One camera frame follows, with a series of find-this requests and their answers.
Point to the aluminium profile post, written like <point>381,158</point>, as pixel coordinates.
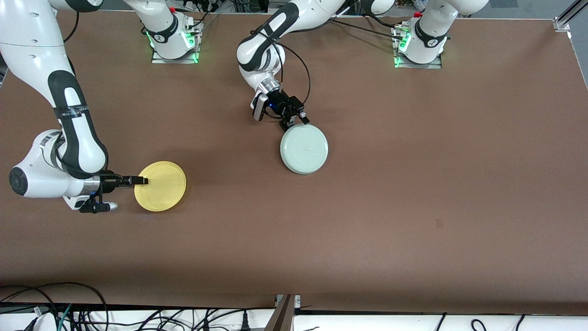
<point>282,317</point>

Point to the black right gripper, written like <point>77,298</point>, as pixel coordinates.
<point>109,181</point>

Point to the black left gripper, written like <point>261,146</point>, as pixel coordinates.
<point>281,104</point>

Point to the yellow plate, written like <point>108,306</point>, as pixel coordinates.
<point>161,186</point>

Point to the black power plug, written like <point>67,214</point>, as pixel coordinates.
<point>245,324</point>

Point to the brown table cover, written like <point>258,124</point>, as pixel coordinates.
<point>294,230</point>

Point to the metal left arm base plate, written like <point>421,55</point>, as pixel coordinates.
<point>436,65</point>

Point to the aluminium frame profile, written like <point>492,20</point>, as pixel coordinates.
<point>561,24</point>

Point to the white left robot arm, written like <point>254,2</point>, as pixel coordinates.
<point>266,59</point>

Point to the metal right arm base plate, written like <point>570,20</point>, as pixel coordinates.
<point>158,59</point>

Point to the pale green plate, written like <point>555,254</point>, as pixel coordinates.
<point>304,149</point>

